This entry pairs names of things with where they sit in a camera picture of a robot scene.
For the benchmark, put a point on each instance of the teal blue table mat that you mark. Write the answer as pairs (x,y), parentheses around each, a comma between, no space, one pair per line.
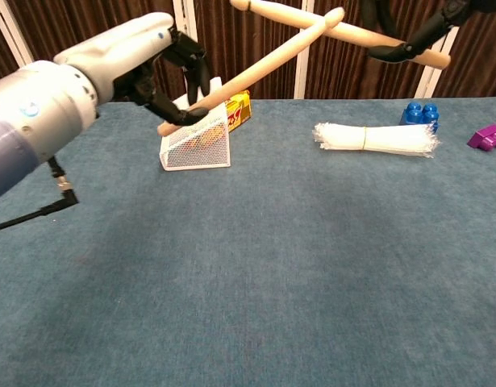
(231,282)

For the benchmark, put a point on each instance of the pale wooden drumstick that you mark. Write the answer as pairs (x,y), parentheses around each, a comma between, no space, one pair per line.
(272,60)

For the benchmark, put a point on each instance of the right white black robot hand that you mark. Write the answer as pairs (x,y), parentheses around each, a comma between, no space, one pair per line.
(433,24)

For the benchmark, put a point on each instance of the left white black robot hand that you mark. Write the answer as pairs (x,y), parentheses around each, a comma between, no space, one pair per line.
(118,52)

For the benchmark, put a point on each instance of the left lavender robot arm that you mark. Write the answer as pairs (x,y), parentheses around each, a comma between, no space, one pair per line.
(30,121)

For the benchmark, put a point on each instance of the yellow rubber band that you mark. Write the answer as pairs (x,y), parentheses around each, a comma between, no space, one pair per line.
(365,139)

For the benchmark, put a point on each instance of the white partition frame post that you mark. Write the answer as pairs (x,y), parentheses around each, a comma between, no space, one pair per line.
(302,72)
(185,12)
(13,40)
(425,80)

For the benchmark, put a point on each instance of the yellow snack package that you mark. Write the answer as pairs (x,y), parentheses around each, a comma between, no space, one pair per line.
(239,111)

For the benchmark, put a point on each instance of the dark brown pleated curtain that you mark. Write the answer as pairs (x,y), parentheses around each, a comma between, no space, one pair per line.
(90,20)

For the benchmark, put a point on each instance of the purple building block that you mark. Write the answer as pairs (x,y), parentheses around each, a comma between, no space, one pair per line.
(485,137)

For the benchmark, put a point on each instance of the blue building block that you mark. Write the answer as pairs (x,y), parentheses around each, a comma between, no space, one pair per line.
(419,113)

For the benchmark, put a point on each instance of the orange yellow small packet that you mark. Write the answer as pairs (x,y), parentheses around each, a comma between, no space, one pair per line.
(207,137)

